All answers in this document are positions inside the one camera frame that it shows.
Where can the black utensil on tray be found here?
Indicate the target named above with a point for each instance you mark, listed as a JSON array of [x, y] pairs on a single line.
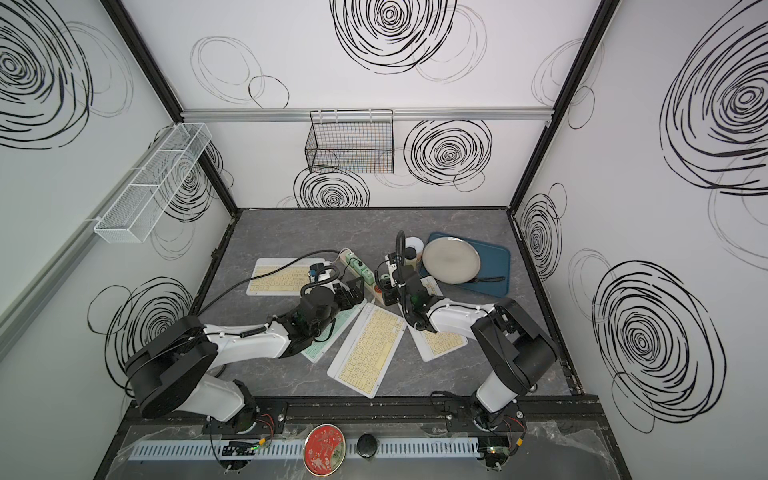
[[493, 279]]

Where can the black round knob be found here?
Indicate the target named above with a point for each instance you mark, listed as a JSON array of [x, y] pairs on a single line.
[[367, 446]]

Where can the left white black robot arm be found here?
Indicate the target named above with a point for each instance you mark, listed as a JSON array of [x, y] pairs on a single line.
[[171, 372]]

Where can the yellow wireless keyboard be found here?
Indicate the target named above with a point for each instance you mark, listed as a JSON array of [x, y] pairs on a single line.
[[367, 352], [434, 345]]

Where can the cream power strip red sockets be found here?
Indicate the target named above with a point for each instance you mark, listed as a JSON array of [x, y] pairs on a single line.
[[353, 263]]

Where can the white slotted cable duct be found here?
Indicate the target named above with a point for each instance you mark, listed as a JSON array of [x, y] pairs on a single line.
[[388, 448]]

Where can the black wire basket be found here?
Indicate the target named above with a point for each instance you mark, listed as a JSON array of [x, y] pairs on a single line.
[[356, 140]]

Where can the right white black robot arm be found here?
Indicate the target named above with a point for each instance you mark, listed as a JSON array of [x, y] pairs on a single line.
[[517, 349]]

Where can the far left yellow keyboard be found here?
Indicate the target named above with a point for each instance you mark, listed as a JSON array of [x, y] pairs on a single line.
[[287, 282]]

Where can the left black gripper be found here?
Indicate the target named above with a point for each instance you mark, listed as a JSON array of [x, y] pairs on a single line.
[[357, 296]]

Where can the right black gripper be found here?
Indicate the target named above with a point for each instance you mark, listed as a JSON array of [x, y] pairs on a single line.
[[387, 295]]

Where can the teal tray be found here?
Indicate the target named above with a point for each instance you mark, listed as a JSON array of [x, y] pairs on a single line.
[[495, 262]]

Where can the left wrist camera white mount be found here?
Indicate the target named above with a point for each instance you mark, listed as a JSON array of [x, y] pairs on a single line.
[[322, 272]]

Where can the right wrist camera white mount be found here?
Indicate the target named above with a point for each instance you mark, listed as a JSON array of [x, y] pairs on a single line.
[[391, 270]]

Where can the mint green wireless keyboard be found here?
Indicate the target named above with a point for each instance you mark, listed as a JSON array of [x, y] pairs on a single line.
[[342, 321]]

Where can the grey round plate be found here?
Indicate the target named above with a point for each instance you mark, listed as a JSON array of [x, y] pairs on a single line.
[[451, 260]]

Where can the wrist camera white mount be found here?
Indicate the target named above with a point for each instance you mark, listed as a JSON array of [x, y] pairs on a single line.
[[391, 270], [322, 272]]

